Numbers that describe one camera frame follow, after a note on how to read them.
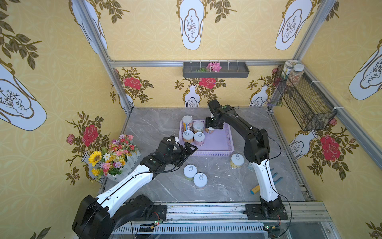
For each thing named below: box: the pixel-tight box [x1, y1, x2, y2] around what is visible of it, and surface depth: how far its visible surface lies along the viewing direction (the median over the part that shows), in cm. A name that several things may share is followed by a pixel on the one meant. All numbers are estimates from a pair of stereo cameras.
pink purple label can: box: [192, 172, 208, 190], surface depth 81 cm
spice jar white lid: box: [286, 63, 305, 88], surface depth 82 cm
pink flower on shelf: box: [205, 61, 222, 73], surface depth 91 cm
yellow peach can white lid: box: [192, 120, 205, 133], surface depth 102 cm
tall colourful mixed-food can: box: [182, 115, 193, 132], surface depth 99 cm
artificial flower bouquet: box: [88, 134, 137, 177], surface depth 77 cm
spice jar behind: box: [281, 59, 299, 80], surface depth 88 cm
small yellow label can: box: [182, 129, 194, 143], surface depth 100 cm
